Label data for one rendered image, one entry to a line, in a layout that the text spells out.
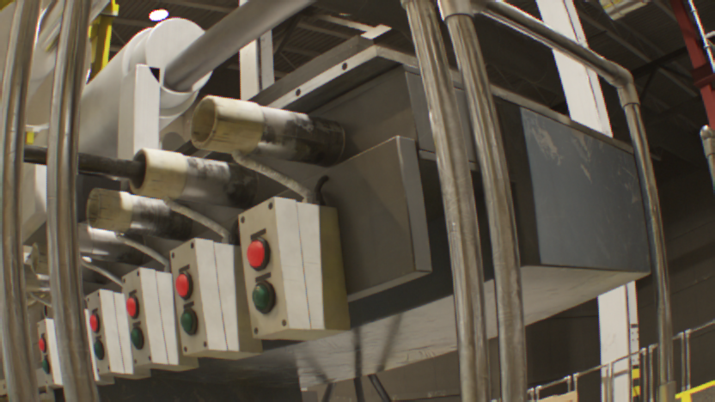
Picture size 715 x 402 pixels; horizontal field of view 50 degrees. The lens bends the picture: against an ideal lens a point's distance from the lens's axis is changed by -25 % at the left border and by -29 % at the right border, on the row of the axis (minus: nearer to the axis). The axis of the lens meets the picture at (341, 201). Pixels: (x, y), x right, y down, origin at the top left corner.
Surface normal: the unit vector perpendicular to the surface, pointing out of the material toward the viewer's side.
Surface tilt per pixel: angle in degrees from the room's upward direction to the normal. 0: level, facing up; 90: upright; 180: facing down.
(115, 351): 90
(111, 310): 90
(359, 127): 90
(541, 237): 90
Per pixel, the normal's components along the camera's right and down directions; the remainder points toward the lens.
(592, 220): 0.65, -0.29
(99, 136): -0.36, 0.69
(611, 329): -0.76, -0.11
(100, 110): -0.59, 0.39
